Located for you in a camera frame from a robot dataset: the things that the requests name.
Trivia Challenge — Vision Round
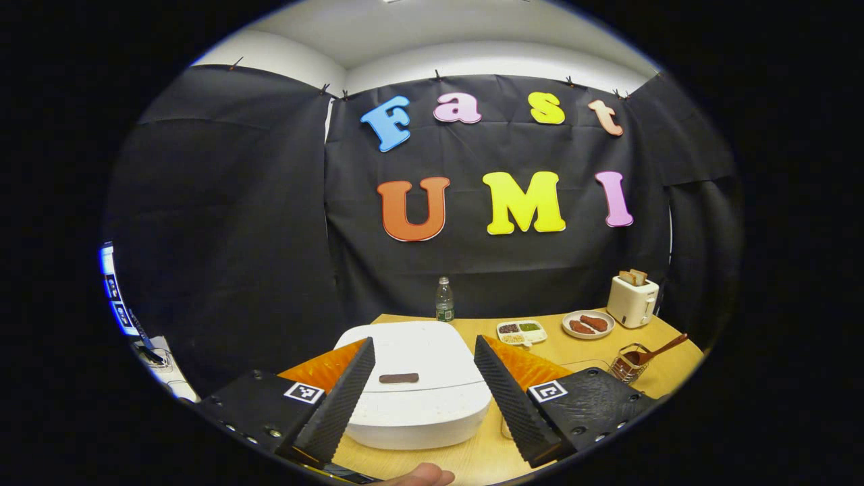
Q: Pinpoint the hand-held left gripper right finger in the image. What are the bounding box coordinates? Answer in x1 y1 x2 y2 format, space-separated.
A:
472 334 659 468

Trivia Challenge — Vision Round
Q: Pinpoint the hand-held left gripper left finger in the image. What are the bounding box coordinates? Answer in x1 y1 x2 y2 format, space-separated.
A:
192 336 377 466

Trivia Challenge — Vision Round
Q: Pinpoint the white rice cooker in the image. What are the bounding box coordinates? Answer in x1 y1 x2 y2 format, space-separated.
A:
334 321 493 451

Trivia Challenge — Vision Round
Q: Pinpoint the metal wire chopstick holder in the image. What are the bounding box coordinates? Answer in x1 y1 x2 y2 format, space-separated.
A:
609 343 650 385

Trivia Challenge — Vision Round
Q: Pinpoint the brown wooden spoon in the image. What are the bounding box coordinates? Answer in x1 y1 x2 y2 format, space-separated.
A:
621 333 689 367

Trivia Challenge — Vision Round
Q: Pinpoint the white divided grain dish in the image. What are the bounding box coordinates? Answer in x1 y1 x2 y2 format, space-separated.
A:
496 320 548 347

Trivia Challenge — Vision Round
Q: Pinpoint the white round plate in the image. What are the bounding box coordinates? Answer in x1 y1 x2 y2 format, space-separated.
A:
562 310 616 340

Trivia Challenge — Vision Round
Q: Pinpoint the clear plastic water bottle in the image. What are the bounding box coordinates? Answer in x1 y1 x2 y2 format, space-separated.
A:
435 277 456 323

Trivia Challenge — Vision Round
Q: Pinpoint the white toaster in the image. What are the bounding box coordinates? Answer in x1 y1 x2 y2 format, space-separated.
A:
606 275 660 329

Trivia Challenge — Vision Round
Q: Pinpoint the white side table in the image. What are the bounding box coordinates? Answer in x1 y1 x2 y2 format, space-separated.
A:
132 334 197 403

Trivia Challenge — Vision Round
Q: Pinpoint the black backdrop cloth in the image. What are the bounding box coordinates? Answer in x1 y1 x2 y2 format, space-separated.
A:
105 64 743 399

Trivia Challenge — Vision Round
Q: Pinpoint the bright wall screen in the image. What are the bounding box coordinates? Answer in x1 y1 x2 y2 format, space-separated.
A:
99 243 140 338

